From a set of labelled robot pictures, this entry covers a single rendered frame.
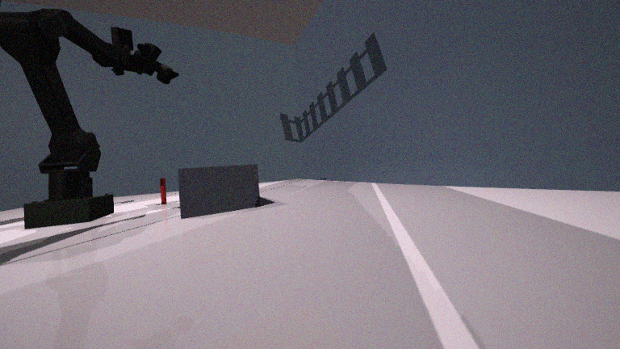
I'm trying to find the dark red peg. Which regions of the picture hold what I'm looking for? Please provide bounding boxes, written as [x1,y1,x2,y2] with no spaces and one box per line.
[160,179,166,204]

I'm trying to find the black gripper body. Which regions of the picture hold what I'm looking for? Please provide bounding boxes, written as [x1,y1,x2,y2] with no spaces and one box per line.
[133,50,173,84]

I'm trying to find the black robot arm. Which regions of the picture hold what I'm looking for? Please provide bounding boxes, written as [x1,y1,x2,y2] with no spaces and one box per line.
[0,8,139,202]

